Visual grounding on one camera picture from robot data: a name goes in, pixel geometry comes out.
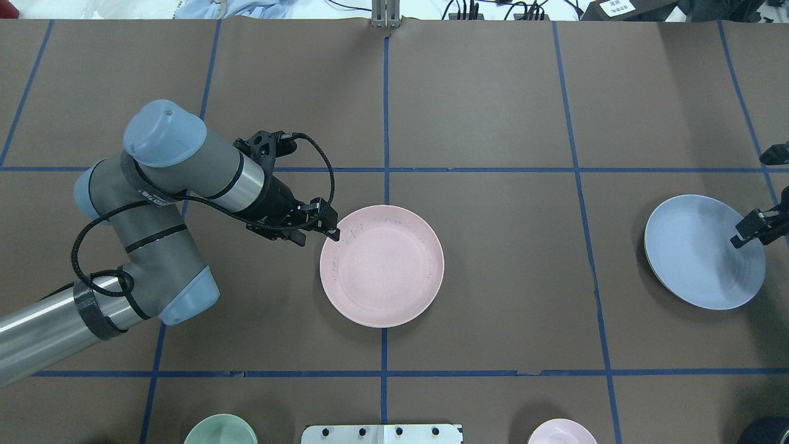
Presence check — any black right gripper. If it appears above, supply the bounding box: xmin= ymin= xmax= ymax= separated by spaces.
xmin=730 ymin=186 xmax=788 ymax=249

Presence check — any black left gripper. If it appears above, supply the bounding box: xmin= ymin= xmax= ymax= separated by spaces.
xmin=237 ymin=177 xmax=341 ymax=247

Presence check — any light blue plate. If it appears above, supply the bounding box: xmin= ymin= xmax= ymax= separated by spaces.
xmin=644 ymin=194 xmax=767 ymax=310

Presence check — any pink plate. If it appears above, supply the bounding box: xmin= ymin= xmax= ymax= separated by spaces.
xmin=319 ymin=205 xmax=445 ymax=328

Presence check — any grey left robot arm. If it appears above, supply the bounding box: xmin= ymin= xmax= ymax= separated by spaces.
xmin=2 ymin=99 xmax=340 ymax=386

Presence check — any blue tape strip far right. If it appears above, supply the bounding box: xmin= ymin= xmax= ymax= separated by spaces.
xmin=717 ymin=20 xmax=789 ymax=244

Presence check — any blue tape strip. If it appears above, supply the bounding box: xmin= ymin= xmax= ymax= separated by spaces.
xmin=717 ymin=20 xmax=789 ymax=244
xmin=1 ymin=19 xmax=56 ymax=170

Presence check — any blue tape strip horizontal lower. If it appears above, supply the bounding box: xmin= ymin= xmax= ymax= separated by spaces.
xmin=32 ymin=368 xmax=788 ymax=379

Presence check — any dark blue round object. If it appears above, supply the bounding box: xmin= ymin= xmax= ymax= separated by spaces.
xmin=737 ymin=417 xmax=788 ymax=443

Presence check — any blue tape strip vertical centre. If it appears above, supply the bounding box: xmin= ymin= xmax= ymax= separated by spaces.
xmin=380 ymin=35 xmax=391 ymax=425

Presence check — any green bowl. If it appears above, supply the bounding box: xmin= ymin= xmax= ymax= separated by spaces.
xmin=183 ymin=414 xmax=259 ymax=443

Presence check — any small pink bowl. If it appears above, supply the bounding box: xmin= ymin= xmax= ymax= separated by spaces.
xmin=526 ymin=418 xmax=597 ymax=443

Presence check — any light blue cloth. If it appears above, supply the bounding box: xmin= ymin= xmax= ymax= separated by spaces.
xmin=173 ymin=1 xmax=332 ymax=20

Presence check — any black box with label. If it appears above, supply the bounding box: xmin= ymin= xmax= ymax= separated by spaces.
xmin=580 ymin=1 xmax=680 ymax=22

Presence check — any blue tape strip vertical right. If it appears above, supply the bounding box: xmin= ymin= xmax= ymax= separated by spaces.
xmin=550 ymin=22 xmax=623 ymax=443

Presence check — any blue tape strip far left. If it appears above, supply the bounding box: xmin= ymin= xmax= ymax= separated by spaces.
xmin=1 ymin=19 xmax=56 ymax=170

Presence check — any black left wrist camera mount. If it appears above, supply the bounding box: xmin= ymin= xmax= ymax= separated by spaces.
xmin=233 ymin=130 xmax=298 ymax=173

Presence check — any white metal bracket plate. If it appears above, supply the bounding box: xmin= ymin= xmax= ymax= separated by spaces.
xmin=300 ymin=424 xmax=464 ymax=443

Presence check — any aluminium profile post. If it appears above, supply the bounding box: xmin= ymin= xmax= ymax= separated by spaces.
xmin=371 ymin=0 xmax=402 ymax=29

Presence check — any black cables bundle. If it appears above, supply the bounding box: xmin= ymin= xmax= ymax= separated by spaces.
xmin=327 ymin=0 xmax=583 ymax=22

